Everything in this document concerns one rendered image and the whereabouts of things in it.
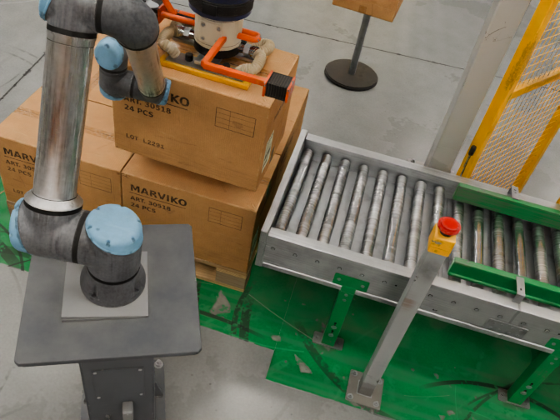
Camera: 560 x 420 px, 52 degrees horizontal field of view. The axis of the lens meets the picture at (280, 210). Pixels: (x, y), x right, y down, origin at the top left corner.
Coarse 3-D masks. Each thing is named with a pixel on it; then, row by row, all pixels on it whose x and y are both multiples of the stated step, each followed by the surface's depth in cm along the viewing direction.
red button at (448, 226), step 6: (438, 222) 174; (444, 222) 174; (450, 222) 174; (456, 222) 175; (444, 228) 173; (450, 228) 173; (456, 228) 173; (444, 234) 175; (450, 234) 173; (456, 234) 173
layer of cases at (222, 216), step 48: (96, 96) 275; (0, 144) 248; (96, 144) 250; (288, 144) 283; (96, 192) 253; (144, 192) 245; (192, 192) 238; (240, 192) 242; (192, 240) 258; (240, 240) 250
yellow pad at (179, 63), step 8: (168, 56) 207; (184, 56) 208; (192, 56) 205; (168, 64) 204; (176, 64) 204; (184, 64) 204; (192, 64) 205; (224, 64) 204; (192, 72) 204; (200, 72) 203; (208, 72) 204; (216, 72) 204; (216, 80) 203; (224, 80) 203; (232, 80) 203; (240, 80) 203; (240, 88) 203
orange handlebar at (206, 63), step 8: (168, 16) 205; (176, 16) 205; (192, 16) 207; (192, 24) 204; (240, 32) 203; (248, 32) 205; (256, 32) 205; (224, 40) 198; (248, 40) 202; (256, 40) 202; (216, 48) 193; (208, 56) 189; (208, 64) 185; (216, 64) 186; (224, 72) 185; (232, 72) 185; (240, 72) 185; (248, 80) 185; (256, 80) 184; (264, 80) 184
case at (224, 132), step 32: (128, 64) 203; (288, 64) 220; (192, 96) 204; (224, 96) 200; (256, 96) 201; (128, 128) 222; (160, 128) 218; (192, 128) 213; (224, 128) 209; (256, 128) 205; (160, 160) 229; (192, 160) 224; (224, 160) 219; (256, 160) 215
